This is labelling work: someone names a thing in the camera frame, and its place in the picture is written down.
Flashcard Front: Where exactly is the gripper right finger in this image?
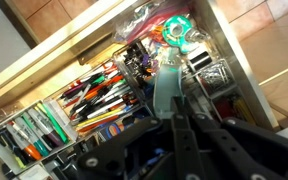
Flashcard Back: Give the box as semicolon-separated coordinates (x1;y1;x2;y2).
171;97;205;180

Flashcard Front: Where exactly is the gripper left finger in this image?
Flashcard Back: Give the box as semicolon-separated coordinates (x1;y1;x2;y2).
153;64;183;119

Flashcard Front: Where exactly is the open wooden drawer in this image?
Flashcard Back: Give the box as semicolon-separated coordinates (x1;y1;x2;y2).
0;0;285;180

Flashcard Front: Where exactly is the clear tray of pens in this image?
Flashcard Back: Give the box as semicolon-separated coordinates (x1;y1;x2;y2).
59;60;139;133

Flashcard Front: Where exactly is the clear tray of markers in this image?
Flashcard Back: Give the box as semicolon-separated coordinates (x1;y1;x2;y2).
0;100;78;175

